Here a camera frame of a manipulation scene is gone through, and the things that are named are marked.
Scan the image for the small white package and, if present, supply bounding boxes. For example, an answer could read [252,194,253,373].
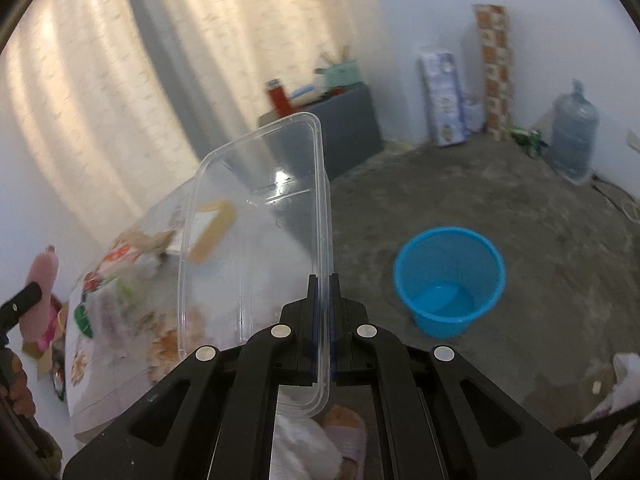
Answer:
[462,100,486,134]

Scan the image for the cream patterned curtain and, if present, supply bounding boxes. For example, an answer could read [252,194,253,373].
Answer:
[0,0,382,223]

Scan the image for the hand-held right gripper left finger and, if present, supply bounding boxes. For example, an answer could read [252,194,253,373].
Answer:
[62,274,321,480]

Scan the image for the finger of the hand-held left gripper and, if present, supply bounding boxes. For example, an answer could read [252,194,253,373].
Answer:
[0,282,44,333]

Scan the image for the grey cabinet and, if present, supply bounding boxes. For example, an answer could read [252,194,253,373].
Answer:
[257,84,385,181]

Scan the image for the pink plush toy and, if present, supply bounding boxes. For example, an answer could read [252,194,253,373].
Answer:
[20,246,61,352]

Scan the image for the clear plastic food container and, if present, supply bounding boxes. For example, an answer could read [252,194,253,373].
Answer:
[177,112,334,417]

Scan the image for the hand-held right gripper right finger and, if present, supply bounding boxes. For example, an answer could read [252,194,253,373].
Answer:
[330,273,591,480]

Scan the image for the orange patterned tall box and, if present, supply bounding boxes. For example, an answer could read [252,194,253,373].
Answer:
[472,4,516,142]

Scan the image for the teal desk pen holder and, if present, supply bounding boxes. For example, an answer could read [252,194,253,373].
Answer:
[315,59,362,92]

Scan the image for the red thermos bottle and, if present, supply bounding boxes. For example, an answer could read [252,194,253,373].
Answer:
[265,79,287,114]

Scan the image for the yellow white medicine box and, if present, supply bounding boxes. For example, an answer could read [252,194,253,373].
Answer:
[165,199,239,267]

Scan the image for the clear snack bag red label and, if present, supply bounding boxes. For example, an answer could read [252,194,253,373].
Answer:
[82,244,140,293]

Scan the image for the white blue tissue pack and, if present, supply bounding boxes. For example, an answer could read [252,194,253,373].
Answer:
[417,46,471,148]

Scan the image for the person's foot in slipper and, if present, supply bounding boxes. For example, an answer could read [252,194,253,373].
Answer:
[320,404,369,480]

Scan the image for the white plastic bag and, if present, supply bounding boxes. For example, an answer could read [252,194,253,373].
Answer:
[582,352,640,441]

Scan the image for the blue plastic bucket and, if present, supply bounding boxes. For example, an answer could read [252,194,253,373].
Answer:
[392,226,507,339]

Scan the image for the large clear water jug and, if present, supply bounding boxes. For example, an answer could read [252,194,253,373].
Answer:
[549,79,601,182]

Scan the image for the white floor cable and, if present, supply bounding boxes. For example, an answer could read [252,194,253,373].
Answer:
[591,174,640,222]

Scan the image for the black metal leg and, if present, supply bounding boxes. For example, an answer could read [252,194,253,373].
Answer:
[555,405,637,467]

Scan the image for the floral tablecloth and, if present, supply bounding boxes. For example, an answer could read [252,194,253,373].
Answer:
[62,180,331,443]

